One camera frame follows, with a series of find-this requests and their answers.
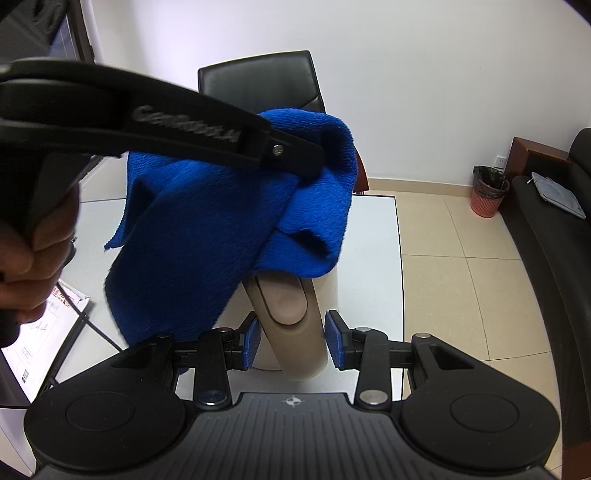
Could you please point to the beige electric kettle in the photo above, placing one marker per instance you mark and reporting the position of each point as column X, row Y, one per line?
column 286, row 332

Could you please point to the red mesh waste basket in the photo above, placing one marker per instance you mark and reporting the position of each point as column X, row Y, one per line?
column 485, row 205

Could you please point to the black leather office chair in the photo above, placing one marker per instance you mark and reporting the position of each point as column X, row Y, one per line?
column 258, row 78

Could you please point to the person's left hand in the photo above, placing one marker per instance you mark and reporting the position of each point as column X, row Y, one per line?
column 46, row 258

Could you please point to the dark framed window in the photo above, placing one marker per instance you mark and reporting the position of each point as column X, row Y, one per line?
column 81, row 27

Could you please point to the black leather sofa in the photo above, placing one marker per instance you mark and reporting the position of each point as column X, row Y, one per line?
column 554, row 258

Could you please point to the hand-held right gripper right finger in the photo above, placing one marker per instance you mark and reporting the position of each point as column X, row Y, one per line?
column 334, row 341

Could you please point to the grey laptop sleeve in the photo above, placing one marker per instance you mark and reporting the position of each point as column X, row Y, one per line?
column 556, row 194

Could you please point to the white wall outlet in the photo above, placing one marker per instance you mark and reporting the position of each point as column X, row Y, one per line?
column 500, row 162

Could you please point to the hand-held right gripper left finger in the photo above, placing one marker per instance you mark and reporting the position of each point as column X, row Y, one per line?
column 251, row 344

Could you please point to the blue microfibre cloth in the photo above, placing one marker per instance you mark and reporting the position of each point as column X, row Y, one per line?
column 194, row 221

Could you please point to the black trash bag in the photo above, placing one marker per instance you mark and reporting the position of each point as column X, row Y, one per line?
column 490, row 177

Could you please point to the white shipping envelope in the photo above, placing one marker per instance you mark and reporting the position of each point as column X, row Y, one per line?
column 41, row 355

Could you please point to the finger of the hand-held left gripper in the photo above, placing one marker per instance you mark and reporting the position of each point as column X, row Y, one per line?
column 295, row 154

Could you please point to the wooden side table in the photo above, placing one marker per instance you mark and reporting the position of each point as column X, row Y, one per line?
column 519, row 157

